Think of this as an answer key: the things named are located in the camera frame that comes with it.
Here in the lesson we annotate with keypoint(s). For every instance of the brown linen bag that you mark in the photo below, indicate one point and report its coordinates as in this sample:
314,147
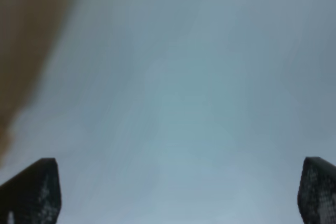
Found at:
29,29

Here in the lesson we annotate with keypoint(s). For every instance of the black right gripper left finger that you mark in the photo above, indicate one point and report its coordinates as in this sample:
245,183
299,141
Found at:
33,195

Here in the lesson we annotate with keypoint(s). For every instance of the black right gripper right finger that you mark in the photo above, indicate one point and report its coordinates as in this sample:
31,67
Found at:
316,194

